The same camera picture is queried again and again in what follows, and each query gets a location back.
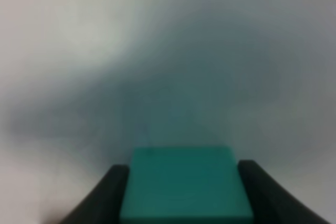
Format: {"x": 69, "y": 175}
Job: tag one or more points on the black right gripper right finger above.
{"x": 270, "y": 202}

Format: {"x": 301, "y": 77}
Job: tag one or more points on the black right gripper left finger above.
{"x": 103, "y": 204}

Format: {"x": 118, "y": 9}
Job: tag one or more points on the green cube block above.
{"x": 185, "y": 185}

